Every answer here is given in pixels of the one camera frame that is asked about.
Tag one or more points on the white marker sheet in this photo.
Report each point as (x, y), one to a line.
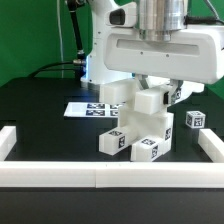
(87, 109)

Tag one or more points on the white tagged cube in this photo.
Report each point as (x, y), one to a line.
(195, 119)

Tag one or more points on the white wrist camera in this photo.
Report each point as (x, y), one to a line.
(123, 16)

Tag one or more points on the white chair seat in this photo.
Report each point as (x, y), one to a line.
(156, 126)

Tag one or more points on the white chair back frame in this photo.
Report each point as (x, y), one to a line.
(148, 101)

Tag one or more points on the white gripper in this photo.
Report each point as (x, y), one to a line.
(193, 54)

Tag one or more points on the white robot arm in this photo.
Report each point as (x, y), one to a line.
(156, 21)

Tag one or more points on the white U-shaped barrier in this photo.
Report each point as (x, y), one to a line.
(103, 174)

